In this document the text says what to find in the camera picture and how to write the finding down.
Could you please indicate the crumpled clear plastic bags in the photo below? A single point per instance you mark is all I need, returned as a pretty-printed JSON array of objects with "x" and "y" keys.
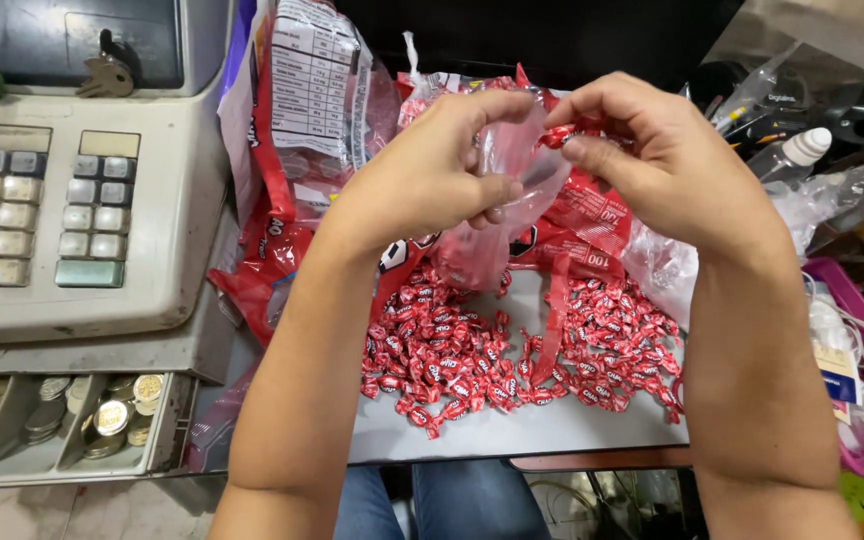
[{"x": 664, "y": 270}]

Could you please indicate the heap of coins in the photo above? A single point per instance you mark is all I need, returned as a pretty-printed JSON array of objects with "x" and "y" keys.
[{"x": 111, "y": 417}]

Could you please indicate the clear bag with pens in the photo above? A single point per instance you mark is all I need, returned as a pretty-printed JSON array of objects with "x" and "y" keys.
[{"x": 751, "y": 97}]

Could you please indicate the pink plastic basket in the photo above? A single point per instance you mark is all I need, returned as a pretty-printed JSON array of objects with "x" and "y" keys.
[{"x": 852, "y": 300}]

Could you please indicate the grey coin drawer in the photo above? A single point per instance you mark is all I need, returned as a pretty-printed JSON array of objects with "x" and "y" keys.
[{"x": 64, "y": 457}]

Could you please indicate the person's blue jeans legs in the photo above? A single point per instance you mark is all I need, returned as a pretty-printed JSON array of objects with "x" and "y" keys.
[{"x": 469, "y": 502}]

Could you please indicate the person's right hand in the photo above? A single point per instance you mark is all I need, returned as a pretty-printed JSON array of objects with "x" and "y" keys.
[{"x": 672, "y": 172}]

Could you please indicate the metal key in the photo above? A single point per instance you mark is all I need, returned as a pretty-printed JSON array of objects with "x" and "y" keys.
[{"x": 106, "y": 79}]

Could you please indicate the pinkish clear plastic bag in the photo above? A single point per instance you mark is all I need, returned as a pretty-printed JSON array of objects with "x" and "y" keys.
[{"x": 214, "y": 427}]

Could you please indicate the beige cash register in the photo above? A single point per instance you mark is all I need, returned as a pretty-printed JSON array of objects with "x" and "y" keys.
[{"x": 147, "y": 202}]

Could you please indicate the tied bag of candies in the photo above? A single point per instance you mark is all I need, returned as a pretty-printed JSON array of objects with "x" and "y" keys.
[{"x": 432, "y": 94}]

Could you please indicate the small clear plastic bag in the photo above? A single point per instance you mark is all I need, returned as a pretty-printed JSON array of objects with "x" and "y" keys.
[{"x": 492, "y": 247}]

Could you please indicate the red candy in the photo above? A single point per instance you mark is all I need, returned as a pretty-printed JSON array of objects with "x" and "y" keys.
[{"x": 558, "y": 136}]

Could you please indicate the torn open red bag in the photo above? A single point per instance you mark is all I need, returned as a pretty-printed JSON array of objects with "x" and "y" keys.
[{"x": 589, "y": 217}]

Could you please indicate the purple packet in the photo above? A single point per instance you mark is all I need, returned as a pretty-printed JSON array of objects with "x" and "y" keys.
[{"x": 235, "y": 45}]

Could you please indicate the person's left hand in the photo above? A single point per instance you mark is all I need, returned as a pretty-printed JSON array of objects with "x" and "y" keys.
[{"x": 409, "y": 180}]

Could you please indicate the white capped clear bottle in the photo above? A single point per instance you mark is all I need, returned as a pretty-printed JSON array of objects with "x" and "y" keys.
[{"x": 792, "y": 156}]

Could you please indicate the pile of red candies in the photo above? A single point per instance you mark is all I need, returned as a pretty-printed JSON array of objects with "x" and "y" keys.
[{"x": 439, "y": 360}]

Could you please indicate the large red candy bag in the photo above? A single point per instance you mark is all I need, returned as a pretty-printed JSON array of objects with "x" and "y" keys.
[{"x": 282, "y": 232}]

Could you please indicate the white blue paper tag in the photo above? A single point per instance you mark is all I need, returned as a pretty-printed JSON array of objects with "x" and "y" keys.
[{"x": 838, "y": 371}]

